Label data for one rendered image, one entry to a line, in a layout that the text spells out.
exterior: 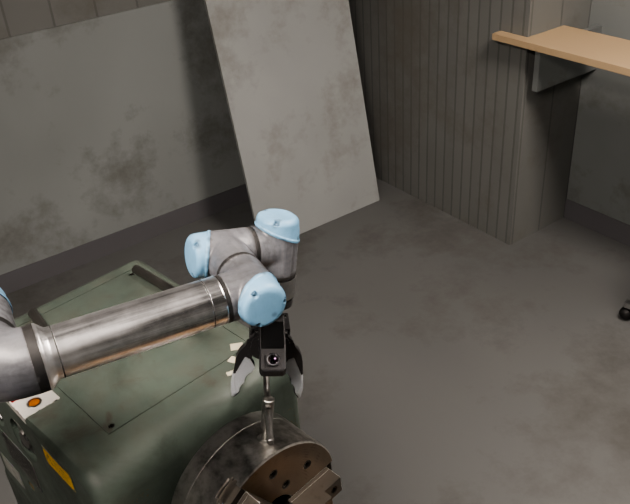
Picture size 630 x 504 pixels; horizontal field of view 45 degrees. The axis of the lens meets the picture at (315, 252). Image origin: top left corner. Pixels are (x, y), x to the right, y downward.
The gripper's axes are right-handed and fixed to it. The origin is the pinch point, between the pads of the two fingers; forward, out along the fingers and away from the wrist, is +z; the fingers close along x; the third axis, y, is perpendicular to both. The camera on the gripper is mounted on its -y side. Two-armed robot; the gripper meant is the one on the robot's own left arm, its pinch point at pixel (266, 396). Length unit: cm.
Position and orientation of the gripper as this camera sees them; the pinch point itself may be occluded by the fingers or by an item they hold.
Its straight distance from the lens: 143.2
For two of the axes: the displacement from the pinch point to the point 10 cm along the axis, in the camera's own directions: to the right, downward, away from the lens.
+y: -1.0, -4.1, 9.1
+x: -9.9, -0.4, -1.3
